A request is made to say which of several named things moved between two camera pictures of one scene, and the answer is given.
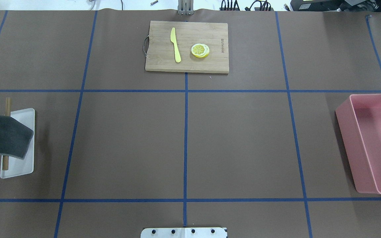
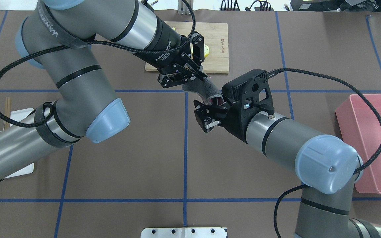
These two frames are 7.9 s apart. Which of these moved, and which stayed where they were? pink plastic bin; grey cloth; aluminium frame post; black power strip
Moved: grey cloth
Stayed: aluminium frame post; black power strip; pink plastic bin
